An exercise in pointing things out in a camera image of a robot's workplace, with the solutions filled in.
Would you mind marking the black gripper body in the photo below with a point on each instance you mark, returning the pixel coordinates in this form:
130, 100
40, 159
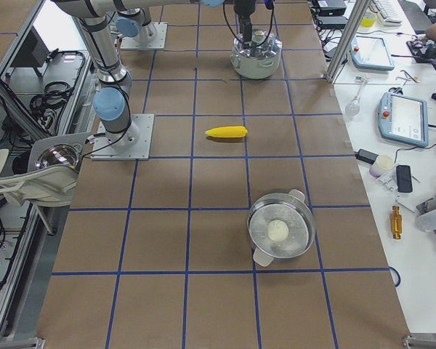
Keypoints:
244, 8

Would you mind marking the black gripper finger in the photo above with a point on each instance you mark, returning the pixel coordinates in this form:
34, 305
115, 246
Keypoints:
245, 27

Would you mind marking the glass lid with gold knob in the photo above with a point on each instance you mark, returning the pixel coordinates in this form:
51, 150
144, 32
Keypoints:
263, 45

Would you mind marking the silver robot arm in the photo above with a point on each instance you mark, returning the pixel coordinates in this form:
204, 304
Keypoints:
93, 24
142, 16

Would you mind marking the pale green electric pot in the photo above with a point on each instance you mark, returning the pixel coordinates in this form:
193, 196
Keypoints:
253, 68

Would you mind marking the yellow corn cob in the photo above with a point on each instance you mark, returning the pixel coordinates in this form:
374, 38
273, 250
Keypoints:
227, 132

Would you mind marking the steel steamer pot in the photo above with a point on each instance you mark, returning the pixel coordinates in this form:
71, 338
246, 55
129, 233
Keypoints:
289, 207

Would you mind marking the teach pendant far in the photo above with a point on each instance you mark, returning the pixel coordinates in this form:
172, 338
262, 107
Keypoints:
371, 52

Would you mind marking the teach pendant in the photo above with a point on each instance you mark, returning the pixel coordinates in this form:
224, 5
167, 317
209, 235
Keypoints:
403, 119
371, 52

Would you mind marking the black power adapter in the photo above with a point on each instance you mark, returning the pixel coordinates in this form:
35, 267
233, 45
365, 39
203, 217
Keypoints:
366, 156

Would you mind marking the teach pendant near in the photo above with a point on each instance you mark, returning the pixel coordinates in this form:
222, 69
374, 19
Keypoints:
403, 119

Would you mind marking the white purple cup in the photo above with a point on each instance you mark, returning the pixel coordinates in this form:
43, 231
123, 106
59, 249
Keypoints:
381, 164

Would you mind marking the white steamed bun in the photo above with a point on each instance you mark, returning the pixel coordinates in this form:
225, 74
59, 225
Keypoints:
277, 230

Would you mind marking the black smartphone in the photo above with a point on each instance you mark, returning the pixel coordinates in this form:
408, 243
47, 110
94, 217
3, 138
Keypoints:
404, 179

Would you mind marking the steel bowl on tray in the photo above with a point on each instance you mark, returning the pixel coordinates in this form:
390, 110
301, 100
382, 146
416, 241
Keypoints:
58, 154

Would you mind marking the gold metal connector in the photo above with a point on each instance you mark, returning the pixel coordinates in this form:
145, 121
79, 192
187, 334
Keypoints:
396, 222

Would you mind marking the white plastic tray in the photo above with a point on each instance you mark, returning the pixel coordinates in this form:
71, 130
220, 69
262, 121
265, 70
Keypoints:
50, 186

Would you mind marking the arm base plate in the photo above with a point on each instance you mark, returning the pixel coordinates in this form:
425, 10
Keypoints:
135, 144
149, 37

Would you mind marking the aluminium frame post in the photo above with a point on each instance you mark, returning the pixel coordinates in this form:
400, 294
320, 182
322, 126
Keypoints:
356, 15

